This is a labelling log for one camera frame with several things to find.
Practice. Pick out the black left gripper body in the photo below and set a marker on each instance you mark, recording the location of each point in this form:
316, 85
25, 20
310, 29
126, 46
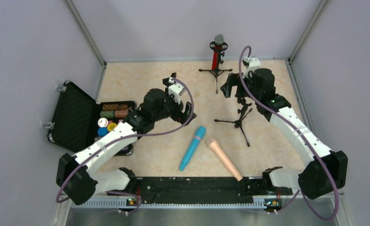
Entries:
182, 110

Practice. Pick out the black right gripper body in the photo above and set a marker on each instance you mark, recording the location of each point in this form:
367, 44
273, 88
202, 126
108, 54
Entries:
235, 87

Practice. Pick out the black tripod clip mic stand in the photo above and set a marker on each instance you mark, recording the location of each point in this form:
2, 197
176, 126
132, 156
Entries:
243, 112

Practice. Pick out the blue microphone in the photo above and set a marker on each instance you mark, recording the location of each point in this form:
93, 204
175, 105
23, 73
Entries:
198, 136

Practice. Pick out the red glitter microphone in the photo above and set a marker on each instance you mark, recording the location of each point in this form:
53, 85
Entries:
216, 46

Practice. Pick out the black shock mount tripod stand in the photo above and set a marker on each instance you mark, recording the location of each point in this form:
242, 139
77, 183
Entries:
217, 72

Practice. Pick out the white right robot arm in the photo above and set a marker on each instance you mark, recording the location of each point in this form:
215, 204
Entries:
324, 170

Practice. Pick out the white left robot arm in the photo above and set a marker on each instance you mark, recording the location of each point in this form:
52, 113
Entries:
78, 176

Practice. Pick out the black round base clamp stand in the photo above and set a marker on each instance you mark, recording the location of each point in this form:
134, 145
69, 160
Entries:
169, 80

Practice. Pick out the yellow round token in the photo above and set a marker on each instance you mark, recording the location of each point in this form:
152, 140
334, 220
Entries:
111, 126

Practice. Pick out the white round token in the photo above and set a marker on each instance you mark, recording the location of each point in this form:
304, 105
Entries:
102, 122

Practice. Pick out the blue round token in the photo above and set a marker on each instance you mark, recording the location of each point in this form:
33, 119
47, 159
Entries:
102, 131

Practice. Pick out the pink microphone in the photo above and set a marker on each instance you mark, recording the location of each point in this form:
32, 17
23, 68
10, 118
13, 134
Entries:
228, 164

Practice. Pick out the open black carrying case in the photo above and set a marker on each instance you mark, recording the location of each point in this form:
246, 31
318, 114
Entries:
74, 124

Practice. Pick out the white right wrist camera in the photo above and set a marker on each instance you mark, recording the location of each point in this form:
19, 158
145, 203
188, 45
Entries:
251, 64

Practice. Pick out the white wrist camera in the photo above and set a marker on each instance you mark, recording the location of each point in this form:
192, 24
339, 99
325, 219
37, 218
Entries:
251, 64
175, 92

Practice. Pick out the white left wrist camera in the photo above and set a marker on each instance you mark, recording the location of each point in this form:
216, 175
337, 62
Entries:
175, 92

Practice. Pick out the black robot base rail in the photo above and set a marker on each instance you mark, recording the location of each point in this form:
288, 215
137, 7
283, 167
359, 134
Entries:
200, 190

